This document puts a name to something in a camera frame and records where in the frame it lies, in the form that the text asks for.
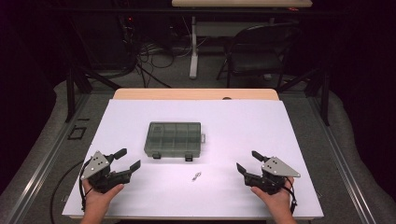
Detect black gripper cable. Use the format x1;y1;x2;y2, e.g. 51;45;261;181
78;159;94;213
284;176;299;216

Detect person's right hand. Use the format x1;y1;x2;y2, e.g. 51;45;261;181
250;177;295;219

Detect grey clear compartment box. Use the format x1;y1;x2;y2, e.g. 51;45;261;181
143;121;207;162

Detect aluminium floor rail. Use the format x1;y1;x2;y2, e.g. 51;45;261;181
3;92;92;224
306;96;378;224

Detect wooden table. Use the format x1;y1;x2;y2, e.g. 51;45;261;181
112;88;280;102

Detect black cable on floor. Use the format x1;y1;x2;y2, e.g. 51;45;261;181
49;160;85;224

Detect bundle of black cables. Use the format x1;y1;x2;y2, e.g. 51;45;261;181
118;13;176;89

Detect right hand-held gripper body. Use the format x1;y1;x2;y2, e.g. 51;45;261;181
245;156;302;196

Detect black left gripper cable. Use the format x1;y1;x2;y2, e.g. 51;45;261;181
78;159;94;213

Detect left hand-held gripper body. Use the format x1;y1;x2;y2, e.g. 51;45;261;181
81;150;133;194

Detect black metal stand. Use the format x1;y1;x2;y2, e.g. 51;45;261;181
276;66;332;127
64;63;123;124

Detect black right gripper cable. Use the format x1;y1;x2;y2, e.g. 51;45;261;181
284;176;299;216

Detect black folding chair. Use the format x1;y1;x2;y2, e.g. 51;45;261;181
216;22;302;89

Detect white desk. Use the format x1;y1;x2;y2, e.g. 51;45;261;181
171;0;313;80

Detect person's left hand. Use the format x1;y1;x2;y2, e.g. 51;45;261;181
82;178;125;219

